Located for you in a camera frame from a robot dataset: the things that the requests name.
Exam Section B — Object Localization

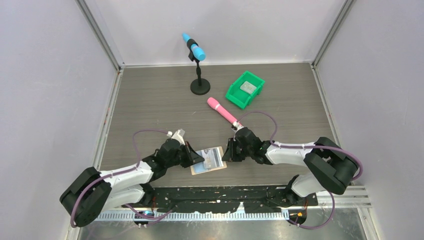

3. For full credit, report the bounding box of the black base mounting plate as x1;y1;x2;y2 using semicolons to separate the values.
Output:
131;185;318;214

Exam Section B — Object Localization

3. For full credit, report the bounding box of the green plastic bin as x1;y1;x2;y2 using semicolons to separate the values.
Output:
225;71;266;110

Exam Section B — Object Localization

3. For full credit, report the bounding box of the blue credit card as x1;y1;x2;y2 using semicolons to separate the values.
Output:
240;81;257;95

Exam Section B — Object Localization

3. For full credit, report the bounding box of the pink toy microphone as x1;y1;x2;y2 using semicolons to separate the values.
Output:
207;97;238;125

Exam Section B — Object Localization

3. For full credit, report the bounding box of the beige card holder wallet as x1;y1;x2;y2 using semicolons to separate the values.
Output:
190;146;227;176

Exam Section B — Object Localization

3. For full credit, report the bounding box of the blue toy microphone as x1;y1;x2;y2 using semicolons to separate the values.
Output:
182;33;206;62

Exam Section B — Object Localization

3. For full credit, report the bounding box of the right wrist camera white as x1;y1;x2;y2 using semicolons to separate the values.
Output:
231;121;244;136

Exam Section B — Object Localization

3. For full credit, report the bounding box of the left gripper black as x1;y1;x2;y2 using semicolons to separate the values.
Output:
165;140;204;168

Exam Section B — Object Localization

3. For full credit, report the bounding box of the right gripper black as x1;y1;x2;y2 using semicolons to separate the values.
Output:
222;137;253;162

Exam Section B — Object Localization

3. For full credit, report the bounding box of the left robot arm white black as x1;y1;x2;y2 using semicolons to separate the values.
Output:
59;138;205;228

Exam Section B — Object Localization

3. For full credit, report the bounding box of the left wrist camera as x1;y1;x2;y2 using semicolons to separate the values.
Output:
166;129;185;145

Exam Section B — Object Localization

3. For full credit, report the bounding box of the white VIP card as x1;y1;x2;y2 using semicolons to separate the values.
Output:
197;146;224;170

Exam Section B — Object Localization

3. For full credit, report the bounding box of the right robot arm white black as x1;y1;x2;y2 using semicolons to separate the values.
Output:
222;127;362;207

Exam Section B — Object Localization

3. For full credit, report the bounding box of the black microphone stand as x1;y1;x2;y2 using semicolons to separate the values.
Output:
190;60;211;96

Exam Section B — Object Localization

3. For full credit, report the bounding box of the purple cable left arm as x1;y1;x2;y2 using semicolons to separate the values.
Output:
69;129;177;229

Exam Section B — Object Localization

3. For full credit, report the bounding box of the aluminium front rail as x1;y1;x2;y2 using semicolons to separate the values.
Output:
95;209;290;222

